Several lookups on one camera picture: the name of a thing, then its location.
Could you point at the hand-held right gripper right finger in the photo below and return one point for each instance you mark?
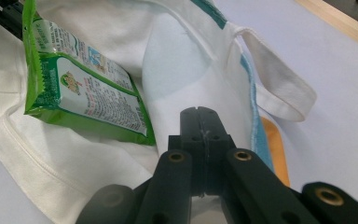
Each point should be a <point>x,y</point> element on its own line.
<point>245,186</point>

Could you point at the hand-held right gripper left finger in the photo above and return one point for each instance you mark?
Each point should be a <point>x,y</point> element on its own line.
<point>174,174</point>

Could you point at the cream canvas tote bag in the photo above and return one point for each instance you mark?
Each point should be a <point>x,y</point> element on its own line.
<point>199,77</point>

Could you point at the green snack packet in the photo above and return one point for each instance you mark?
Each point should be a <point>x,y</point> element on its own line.
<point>99,102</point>

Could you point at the wooden table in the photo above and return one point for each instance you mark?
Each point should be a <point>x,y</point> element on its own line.
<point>348,26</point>

